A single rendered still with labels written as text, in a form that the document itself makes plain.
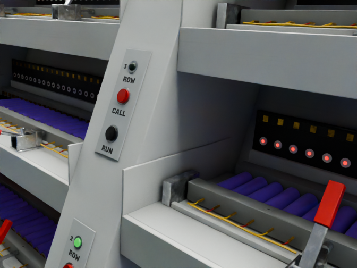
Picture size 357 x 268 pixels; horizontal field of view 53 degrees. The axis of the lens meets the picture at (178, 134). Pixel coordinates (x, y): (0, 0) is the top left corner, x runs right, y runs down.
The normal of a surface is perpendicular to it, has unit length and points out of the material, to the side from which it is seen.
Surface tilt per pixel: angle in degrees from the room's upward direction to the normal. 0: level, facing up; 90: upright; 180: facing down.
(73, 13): 90
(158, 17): 90
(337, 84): 111
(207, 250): 21
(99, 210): 90
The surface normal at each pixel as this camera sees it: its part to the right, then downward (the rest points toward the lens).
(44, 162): 0.07, -0.96
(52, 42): -0.66, 0.16
